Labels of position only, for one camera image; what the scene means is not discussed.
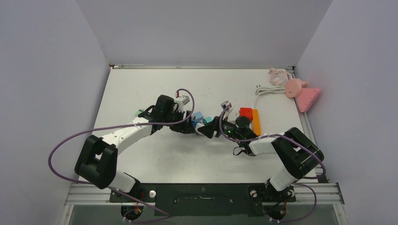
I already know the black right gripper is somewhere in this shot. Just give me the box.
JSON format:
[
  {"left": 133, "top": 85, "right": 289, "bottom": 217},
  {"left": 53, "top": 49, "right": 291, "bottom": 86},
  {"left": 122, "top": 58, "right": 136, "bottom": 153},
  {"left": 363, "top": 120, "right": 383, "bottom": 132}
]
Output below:
[{"left": 199, "top": 111, "right": 244, "bottom": 141}]

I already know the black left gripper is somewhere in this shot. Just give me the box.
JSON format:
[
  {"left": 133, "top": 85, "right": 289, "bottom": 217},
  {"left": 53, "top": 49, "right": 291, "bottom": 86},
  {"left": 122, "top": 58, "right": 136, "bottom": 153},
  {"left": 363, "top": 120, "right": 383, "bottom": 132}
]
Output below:
[{"left": 162, "top": 108, "right": 194, "bottom": 134}]

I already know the teal plug charger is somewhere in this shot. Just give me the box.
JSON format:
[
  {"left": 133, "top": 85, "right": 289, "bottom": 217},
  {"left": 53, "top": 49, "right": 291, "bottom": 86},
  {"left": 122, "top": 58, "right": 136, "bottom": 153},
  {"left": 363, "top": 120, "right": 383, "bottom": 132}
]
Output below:
[{"left": 202, "top": 116, "right": 213, "bottom": 125}]

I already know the light blue plug charger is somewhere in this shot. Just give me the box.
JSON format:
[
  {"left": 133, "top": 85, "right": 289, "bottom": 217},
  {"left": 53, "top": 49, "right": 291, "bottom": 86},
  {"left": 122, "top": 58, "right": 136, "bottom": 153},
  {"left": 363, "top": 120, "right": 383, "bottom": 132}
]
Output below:
[{"left": 191, "top": 112, "right": 204, "bottom": 122}]

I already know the red cube socket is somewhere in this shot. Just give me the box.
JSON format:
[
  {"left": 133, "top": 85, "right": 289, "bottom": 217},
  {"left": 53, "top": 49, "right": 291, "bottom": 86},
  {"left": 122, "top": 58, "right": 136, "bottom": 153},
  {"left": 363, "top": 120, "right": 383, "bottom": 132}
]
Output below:
[{"left": 239, "top": 107, "right": 253, "bottom": 122}]

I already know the orange power strip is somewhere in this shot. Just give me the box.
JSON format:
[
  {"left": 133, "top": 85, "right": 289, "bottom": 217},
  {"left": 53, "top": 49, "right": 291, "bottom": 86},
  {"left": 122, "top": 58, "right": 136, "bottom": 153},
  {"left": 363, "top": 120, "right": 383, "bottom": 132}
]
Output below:
[{"left": 252, "top": 109, "right": 262, "bottom": 135}]

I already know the light green plug charger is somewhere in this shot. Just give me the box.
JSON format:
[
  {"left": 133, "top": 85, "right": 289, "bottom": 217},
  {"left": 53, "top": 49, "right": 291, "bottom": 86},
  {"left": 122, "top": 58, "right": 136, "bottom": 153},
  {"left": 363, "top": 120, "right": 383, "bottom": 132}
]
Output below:
[{"left": 135, "top": 109, "right": 144, "bottom": 117}]

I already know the white power cord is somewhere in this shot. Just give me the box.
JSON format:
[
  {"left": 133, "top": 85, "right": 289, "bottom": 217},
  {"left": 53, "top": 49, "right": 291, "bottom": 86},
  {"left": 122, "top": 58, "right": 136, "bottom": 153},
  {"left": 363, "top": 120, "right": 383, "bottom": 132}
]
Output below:
[{"left": 253, "top": 84, "right": 287, "bottom": 109}]

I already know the blue cube socket adapter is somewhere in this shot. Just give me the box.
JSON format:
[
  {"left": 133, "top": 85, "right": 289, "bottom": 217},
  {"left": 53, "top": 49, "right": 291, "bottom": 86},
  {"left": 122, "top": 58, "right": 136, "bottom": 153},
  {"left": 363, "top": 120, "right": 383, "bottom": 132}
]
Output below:
[{"left": 192, "top": 120, "right": 204, "bottom": 133}]

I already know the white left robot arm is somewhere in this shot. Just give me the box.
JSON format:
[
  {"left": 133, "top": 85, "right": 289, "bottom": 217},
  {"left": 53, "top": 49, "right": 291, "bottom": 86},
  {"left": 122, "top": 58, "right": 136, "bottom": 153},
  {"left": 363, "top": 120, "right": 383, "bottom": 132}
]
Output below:
[{"left": 74, "top": 95, "right": 195, "bottom": 202}]

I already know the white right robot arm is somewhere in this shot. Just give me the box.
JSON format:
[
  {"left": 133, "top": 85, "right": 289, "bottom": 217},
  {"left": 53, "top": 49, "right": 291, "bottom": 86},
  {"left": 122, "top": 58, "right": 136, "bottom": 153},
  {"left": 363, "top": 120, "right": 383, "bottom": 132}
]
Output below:
[{"left": 195, "top": 116, "right": 324, "bottom": 201}]

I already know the pink round socket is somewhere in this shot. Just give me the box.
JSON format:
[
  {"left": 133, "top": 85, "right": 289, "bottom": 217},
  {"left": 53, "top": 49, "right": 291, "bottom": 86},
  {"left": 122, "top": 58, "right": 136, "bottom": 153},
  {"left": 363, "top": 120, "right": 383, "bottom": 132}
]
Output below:
[{"left": 284, "top": 78, "right": 308, "bottom": 98}]

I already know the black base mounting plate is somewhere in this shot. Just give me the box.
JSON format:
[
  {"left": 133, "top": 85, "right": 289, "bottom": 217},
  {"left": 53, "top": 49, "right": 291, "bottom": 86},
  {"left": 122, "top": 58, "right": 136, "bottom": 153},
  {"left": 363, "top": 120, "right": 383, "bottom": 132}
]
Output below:
[{"left": 109, "top": 183, "right": 296, "bottom": 217}]

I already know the pink triangular power strip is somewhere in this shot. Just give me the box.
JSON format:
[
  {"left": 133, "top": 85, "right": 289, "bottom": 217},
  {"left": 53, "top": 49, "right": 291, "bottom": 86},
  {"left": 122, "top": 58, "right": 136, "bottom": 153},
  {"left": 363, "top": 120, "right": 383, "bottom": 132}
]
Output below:
[{"left": 296, "top": 88, "right": 321, "bottom": 113}]

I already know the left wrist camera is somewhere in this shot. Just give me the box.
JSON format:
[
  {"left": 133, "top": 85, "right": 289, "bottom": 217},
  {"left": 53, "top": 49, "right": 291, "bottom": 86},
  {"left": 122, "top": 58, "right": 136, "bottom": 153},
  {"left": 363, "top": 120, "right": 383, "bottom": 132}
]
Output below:
[{"left": 174, "top": 96, "right": 190, "bottom": 108}]

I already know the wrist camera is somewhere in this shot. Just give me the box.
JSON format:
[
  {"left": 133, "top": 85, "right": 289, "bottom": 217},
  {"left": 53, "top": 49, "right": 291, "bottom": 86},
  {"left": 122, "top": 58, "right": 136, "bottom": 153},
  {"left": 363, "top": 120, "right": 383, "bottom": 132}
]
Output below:
[
  {"left": 174, "top": 96, "right": 190, "bottom": 108},
  {"left": 221, "top": 101, "right": 234, "bottom": 120}
]

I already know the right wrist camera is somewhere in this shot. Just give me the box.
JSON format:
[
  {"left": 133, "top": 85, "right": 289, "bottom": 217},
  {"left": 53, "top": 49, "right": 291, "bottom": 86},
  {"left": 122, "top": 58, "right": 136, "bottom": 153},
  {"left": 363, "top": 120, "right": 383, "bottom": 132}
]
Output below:
[{"left": 221, "top": 101, "right": 234, "bottom": 120}]

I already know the pink coiled cable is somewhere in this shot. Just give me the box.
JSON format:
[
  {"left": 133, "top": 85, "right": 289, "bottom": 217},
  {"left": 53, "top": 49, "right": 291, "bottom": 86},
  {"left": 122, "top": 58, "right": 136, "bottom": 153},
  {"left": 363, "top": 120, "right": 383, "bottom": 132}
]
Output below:
[{"left": 268, "top": 67, "right": 293, "bottom": 86}]

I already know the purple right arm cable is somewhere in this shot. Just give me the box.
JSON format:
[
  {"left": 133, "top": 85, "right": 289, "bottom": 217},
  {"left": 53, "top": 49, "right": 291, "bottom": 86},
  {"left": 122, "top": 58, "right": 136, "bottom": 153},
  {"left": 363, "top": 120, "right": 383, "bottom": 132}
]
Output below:
[{"left": 218, "top": 105, "right": 327, "bottom": 181}]

